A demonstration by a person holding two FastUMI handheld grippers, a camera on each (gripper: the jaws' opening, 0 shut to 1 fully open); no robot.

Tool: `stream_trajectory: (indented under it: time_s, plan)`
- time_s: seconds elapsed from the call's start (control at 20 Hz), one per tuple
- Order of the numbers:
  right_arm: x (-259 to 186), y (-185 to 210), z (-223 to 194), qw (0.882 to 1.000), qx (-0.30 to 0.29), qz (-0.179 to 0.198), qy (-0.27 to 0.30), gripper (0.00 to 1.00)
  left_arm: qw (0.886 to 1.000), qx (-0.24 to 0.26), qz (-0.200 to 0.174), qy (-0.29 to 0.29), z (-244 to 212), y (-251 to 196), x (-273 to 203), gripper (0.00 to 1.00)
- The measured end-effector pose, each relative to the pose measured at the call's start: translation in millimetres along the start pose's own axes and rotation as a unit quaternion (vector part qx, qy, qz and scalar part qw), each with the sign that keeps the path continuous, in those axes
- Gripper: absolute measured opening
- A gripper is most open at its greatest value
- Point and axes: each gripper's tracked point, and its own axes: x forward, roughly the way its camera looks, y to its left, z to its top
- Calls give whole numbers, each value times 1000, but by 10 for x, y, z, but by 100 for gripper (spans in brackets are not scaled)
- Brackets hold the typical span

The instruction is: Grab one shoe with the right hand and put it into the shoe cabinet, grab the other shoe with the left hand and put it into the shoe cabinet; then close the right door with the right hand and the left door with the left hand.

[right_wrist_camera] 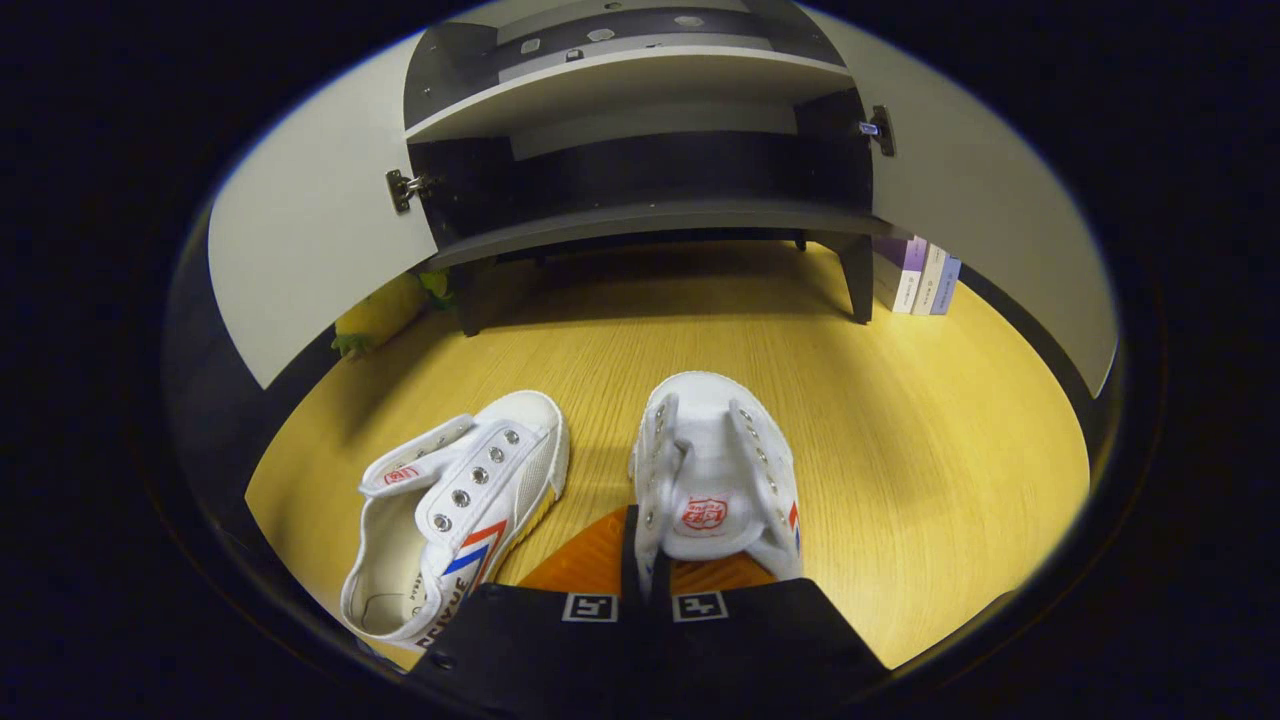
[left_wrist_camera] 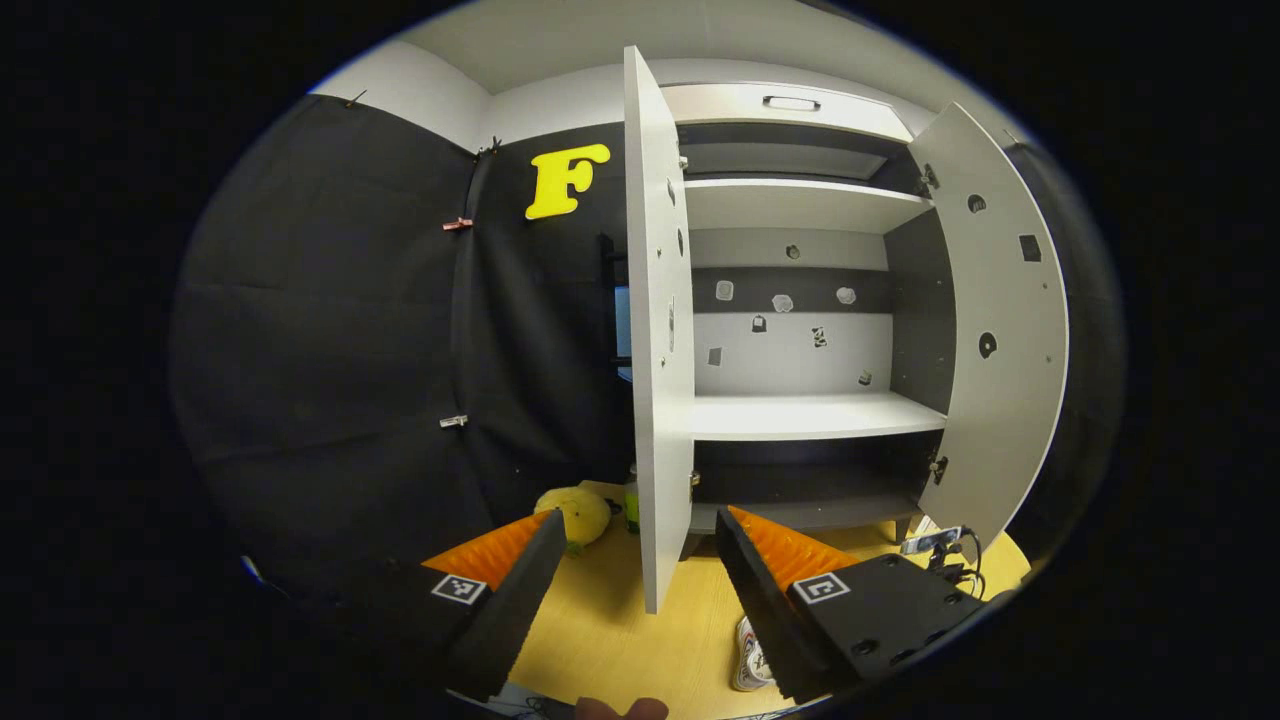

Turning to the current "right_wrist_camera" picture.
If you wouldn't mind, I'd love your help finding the purple and white book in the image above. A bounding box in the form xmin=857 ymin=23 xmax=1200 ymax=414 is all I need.
xmin=873 ymin=235 xmax=929 ymax=314

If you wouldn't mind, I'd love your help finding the yellow plush toy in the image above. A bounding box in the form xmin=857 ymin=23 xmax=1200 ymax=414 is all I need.
xmin=332 ymin=270 xmax=456 ymax=361

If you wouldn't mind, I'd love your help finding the white canvas shoe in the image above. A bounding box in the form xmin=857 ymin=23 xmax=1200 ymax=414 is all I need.
xmin=630 ymin=372 xmax=804 ymax=601
xmin=340 ymin=390 xmax=571 ymax=649

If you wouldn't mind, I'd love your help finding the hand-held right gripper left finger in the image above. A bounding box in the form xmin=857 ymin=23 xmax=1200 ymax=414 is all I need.
xmin=405 ymin=505 xmax=649 ymax=716

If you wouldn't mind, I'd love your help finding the metal door hinge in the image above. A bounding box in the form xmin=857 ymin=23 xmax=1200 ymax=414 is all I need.
xmin=386 ymin=168 xmax=431 ymax=214
xmin=860 ymin=105 xmax=896 ymax=158

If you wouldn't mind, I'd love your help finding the white and grey shoe cabinet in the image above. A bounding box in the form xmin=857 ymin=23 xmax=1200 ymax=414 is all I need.
xmin=207 ymin=0 xmax=1119 ymax=399

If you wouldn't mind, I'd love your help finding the white cabinet door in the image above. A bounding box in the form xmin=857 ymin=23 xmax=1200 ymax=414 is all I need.
xmin=800 ymin=5 xmax=1119 ymax=399
xmin=207 ymin=30 xmax=441 ymax=391

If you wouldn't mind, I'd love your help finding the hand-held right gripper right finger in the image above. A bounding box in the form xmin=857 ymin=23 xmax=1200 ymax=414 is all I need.
xmin=648 ymin=550 xmax=891 ymax=716

